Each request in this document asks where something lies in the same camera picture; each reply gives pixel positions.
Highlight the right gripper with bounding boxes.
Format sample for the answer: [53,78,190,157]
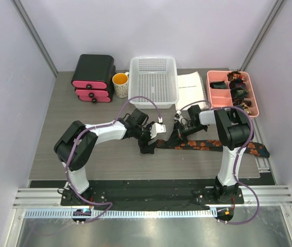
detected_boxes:
[167,121,206,147]

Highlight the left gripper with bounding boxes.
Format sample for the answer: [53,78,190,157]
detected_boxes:
[133,122,159,154]

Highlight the black orange floral tie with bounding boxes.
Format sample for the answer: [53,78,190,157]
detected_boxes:
[156,139,270,158]

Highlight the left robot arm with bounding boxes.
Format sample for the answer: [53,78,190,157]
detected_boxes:
[54,109,163,205]

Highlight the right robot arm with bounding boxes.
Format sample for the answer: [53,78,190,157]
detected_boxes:
[151,105,254,204]

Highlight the white paper booklet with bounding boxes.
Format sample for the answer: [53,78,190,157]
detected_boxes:
[175,72,207,110]

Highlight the pink compartment organizer tray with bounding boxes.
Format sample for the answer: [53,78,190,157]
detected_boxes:
[205,70,259,118]

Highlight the white perforated plastic basket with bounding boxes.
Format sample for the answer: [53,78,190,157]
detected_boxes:
[128,56,179,109]

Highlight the floral mug yellow inside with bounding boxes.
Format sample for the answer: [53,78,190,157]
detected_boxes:
[112,72,129,98]

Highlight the green dark rolled tie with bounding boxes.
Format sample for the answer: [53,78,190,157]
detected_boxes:
[231,89,249,100]

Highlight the blue red rolled tie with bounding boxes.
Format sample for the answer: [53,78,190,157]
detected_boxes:
[229,80,246,90]

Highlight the red patterned rolled tie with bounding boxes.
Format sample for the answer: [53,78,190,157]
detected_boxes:
[227,70,245,81]

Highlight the black pink drawer box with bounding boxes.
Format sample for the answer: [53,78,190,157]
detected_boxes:
[71,54,116,103]

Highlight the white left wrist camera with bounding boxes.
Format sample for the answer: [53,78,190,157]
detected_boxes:
[150,122,166,138]

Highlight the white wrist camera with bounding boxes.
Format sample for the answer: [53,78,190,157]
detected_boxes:
[174,110,184,124]
[150,122,166,138]

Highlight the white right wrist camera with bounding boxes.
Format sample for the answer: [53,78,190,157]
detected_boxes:
[174,110,184,124]

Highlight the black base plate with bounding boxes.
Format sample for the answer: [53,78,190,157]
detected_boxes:
[61,179,244,210]

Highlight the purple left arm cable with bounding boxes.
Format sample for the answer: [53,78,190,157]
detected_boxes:
[64,96,164,223]

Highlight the slotted cable duct rail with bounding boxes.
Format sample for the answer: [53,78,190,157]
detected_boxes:
[24,208,217,219]

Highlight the aluminium corner frame post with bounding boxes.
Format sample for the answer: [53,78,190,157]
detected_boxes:
[239,0,286,71]

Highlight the left aluminium frame post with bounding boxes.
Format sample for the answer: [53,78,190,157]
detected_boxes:
[11,0,58,77]

